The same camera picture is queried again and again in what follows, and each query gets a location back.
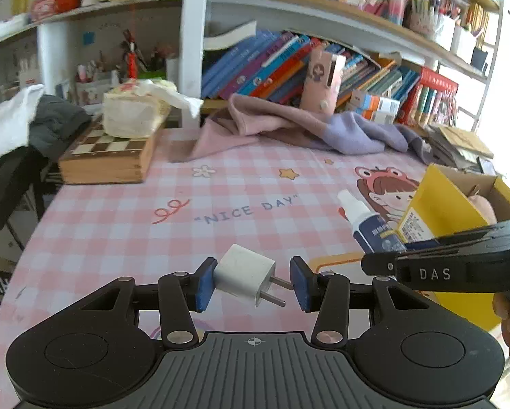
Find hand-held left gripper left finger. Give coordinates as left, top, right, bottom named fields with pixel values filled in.
left=67, top=258, right=218, bottom=347

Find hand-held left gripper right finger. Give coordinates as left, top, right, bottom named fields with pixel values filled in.
left=290, top=256, right=441, bottom=346

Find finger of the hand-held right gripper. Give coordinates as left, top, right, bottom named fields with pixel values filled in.
left=408, top=217, right=510, bottom=251
left=361, top=233, right=510, bottom=275

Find pink plush pig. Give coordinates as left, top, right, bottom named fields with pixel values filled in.
left=467, top=195, right=499, bottom=225

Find white charger plug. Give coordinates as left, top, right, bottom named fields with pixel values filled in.
left=212, top=244, right=293, bottom=308

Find yellow cardboard box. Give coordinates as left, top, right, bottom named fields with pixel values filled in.
left=395, top=163, right=510, bottom=332

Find white blue spray bottle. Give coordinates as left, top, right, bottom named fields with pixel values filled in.
left=337, top=190, right=407, bottom=253

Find brown paper envelope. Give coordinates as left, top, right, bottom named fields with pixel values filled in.
left=438, top=125, right=495, bottom=161

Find pile of papers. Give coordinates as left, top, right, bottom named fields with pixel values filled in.
left=425, top=123, right=501, bottom=176

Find pink checked tablecloth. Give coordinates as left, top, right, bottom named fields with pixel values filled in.
left=0, top=127, right=510, bottom=352

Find red dictionaries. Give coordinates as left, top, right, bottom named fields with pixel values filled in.
left=395, top=83, right=435, bottom=127

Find stack of small cartons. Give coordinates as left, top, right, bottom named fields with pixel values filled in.
left=348, top=89, right=401, bottom=125

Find wooden chess board box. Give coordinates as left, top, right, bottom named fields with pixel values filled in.
left=58, top=113, right=167, bottom=185

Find red flat box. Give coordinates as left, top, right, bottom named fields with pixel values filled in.
left=419, top=66, right=459, bottom=94

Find pink purple cloth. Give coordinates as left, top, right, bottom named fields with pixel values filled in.
left=170, top=94, right=435, bottom=163

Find black pen cup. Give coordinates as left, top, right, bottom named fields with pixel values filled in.
left=471, top=47, right=490, bottom=69

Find cloth covered tissue box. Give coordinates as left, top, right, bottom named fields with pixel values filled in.
left=102, top=79, right=204, bottom=139

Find white pencil holder box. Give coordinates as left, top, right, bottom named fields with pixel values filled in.
left=408, top=0, right=478, bottom=64

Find dark grey garment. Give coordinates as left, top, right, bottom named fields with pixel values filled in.
left=27, top=95, right=93, bottom=159

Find black chair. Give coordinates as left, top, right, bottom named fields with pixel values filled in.
left=0, top=145, right=64, bottom=231

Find row of leaning books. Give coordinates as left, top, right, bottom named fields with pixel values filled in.
left=201, top=30, right=422, bottom=112

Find red white figurine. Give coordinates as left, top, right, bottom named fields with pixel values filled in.
left=120, top=29, right=150, bottom=80

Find white garment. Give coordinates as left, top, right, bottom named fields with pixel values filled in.
left=0, top=84, right=46, bottom=165

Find white bookshelf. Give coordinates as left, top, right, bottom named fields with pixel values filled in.
left=0, top=0, right=505, bottom=129

